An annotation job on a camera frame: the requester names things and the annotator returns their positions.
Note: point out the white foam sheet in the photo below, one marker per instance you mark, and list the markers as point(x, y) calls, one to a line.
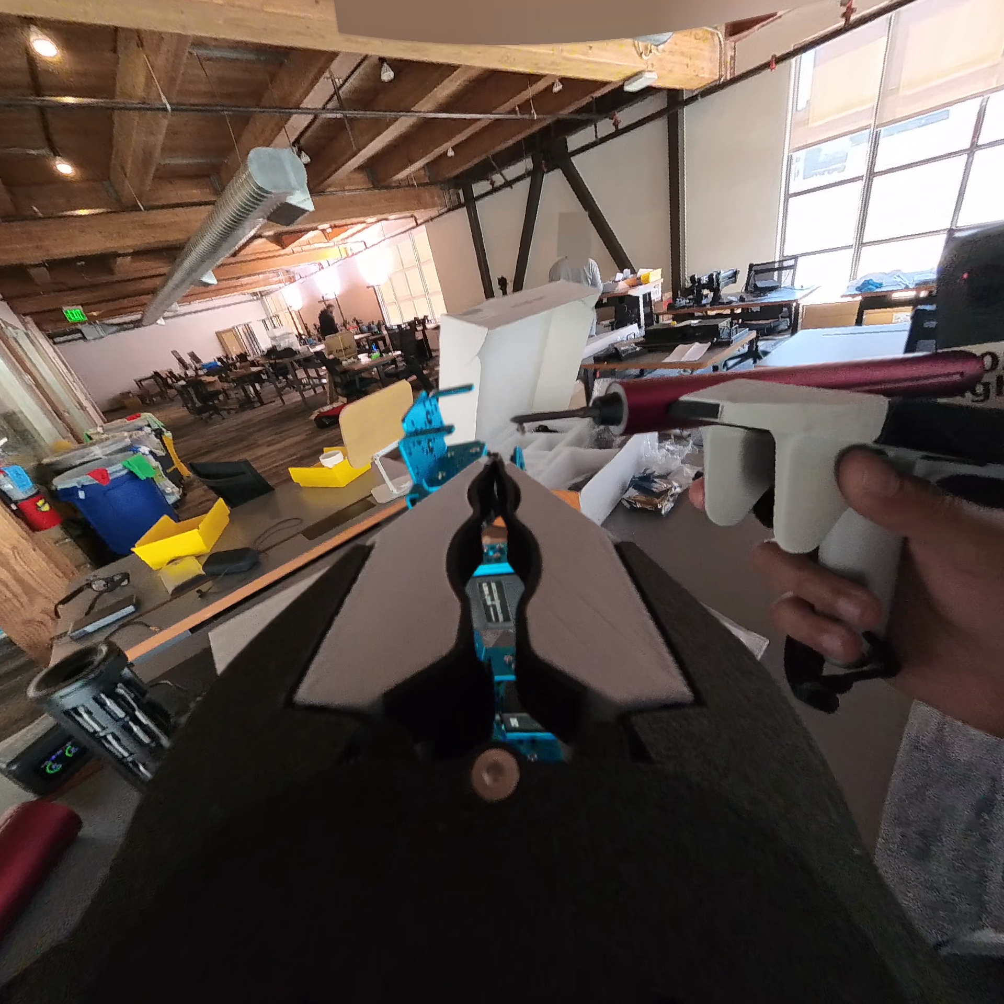
point(251, 627)

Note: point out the large grid window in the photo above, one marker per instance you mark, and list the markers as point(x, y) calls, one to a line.
point(894, 212)

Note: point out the yellow plastic bin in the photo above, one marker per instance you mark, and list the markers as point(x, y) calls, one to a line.
point(329, 475)
point(180, 537)

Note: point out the black eyeglasses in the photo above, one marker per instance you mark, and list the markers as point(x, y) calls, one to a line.
point(94, 590)

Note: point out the person's right hand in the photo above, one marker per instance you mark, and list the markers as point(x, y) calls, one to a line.
point(957, 612)

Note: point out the round ceiling light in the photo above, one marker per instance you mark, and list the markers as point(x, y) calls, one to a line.
point(64, 166)
point(43, 45)

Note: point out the black computer mouse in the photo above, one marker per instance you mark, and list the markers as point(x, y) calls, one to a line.
point(230, 561)

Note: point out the blue toy robot arm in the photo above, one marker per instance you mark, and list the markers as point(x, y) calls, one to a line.
point(431, 463)

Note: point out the red canister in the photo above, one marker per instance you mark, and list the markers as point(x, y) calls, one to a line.
point(38, 510)

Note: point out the black steel brace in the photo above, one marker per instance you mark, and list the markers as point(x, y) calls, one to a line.
point(541, 204)

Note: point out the white cardboard box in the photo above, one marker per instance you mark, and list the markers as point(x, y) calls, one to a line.
point(510, 353)

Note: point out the wooden panel on metal stand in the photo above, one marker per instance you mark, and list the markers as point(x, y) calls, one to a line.
point(376, 423)

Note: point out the white table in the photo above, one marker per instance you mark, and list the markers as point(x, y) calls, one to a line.
point(831, 345)

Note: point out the black equipment box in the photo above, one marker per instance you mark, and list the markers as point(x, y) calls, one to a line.
point(686, 332)

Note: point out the office desk with wooden edge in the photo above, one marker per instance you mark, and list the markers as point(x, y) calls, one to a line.
point(667, 357)

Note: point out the pale yellow pouch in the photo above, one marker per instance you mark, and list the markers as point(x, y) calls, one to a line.
point(182, 574)

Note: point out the blue trash bin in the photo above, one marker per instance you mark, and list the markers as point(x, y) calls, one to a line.
point(118, 514)

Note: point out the grey phone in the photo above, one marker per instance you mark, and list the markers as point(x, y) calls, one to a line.
point(102, 620)

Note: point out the red electric screwdriver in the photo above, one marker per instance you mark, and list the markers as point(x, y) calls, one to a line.
point(651, 404)

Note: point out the dark red case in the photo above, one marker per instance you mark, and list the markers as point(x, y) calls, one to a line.
point(31, 855)

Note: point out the clear parts packet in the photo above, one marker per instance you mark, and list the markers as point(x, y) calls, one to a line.
point(652, 492)

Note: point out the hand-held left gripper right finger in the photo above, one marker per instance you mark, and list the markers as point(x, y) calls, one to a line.
point(604, 620)

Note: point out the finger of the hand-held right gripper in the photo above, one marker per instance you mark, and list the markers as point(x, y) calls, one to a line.
point(800, 423)

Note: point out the black device with green display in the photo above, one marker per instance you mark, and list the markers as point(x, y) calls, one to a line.
point(47, 765)

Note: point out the red bag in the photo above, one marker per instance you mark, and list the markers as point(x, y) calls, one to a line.
point(328, 417)

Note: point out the black screwdriver bit holder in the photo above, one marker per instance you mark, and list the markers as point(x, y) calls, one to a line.
point(102, 714)

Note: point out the grey desk with wooden edge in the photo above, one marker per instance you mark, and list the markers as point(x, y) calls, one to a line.
point(314, 518)

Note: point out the brown cardboard box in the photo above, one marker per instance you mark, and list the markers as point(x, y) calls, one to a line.
point(340, 345)

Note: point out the silver air duct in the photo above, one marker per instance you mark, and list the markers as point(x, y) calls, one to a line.
point(235, 227)

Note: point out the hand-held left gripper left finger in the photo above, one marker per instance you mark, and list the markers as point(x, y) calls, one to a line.
point(392, 620)

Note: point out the office desk with monitors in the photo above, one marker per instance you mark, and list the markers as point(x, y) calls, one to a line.
point(745, 302)

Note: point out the white paper sheet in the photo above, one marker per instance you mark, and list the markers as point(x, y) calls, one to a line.
point(688, 353)

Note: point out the beige roller blinds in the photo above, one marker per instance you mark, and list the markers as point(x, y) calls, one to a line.
point(925, 70)

